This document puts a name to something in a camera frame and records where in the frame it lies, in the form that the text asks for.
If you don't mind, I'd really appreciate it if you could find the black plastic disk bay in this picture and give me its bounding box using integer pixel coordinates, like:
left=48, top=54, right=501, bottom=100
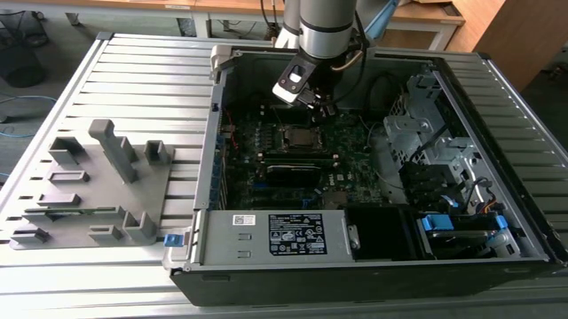
left=397, top=161, right=469, bottom=209

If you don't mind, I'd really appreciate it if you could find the thin red wire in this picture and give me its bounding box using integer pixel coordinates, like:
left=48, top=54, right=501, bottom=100
left=223, top=108, right=239, bottom=150

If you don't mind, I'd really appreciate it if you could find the pale blue teach pendant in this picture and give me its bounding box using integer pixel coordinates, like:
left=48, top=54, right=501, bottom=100
left=364, top=0, right=400, bottom=41

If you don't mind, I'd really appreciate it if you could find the black looped cable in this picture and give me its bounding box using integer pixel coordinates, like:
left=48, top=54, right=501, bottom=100
left=362, top=73, right=408, bottom=117

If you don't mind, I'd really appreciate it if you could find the hard disk blue carrier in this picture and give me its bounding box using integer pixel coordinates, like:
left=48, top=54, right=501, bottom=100
left=419, top=214, right=509, bottom=260

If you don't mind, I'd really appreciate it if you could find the green RAM stick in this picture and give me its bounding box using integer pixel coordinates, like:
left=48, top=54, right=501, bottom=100
left=24, top=206, right=119, bottom=217
left=264, top=151, right=334, bottom=159

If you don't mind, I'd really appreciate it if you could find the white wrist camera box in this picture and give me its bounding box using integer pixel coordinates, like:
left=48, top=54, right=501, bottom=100
left=272, top=56, right=320, bottom=104

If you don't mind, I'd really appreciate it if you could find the silver metal drive cage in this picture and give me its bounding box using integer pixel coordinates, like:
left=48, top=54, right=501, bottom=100
left=382, top=64, right=488, bottom=187

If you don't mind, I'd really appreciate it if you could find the black mesh waste bin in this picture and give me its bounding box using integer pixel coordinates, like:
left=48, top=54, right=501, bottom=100
left=0, top=9, right=50, bottom=89

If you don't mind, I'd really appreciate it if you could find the green motherboard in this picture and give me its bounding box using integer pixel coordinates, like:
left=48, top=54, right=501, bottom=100
left=219, top=101, right=403, bottom=211

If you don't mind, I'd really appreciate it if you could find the black disk wire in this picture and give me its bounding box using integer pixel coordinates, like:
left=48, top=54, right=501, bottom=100
left=469, top=177, right=493, bottom=203

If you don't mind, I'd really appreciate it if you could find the metal socket cover frame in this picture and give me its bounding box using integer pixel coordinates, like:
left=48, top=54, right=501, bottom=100
left=282, top=123, right=329, bottom=153

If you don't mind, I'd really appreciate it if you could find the multicolour power wire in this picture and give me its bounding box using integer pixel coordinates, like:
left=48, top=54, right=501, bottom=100
left=477, top=197, right=507, bottom=217

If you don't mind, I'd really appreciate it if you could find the gray power supply unit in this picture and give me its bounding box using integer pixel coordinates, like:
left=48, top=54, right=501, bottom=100
left=189, top=209, right=357, bottom=266

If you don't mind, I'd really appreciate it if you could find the black open PC case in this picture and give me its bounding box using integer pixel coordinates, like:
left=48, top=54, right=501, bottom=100
left=162, top=43, right=568, bottom=307

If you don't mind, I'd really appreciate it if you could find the blue floor cable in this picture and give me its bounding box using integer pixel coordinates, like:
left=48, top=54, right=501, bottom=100
left=0, top=94, right=58, bottom=139

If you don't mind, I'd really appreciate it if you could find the wooden desk white frame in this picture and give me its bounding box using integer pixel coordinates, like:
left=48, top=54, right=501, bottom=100
left=0, top=0, right=199, bottom=27
left=381, top=2, right=467, bottom=51
left=194, top=0, right=285, bottom=39

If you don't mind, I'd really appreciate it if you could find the silver CPU plate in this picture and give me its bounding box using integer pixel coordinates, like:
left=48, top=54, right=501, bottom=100
left=289, top=128, right=317, bottom=146

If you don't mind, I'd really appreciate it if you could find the gray plastic parts rack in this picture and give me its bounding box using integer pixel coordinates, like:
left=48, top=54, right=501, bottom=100
left=8, top=118, right=178, bottom=251

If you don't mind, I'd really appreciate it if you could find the black graphics card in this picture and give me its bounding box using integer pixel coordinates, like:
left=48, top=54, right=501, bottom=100
left=265, top=164, right=324, bottom=187

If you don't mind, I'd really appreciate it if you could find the wooden cabinet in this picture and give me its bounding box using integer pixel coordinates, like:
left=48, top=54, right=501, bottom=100
left=445, top=0, right=568, bottom=92

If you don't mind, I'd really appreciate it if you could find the CPU socket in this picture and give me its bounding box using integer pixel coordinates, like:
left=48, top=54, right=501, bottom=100
left=276, top=122, right=333, bottom=154

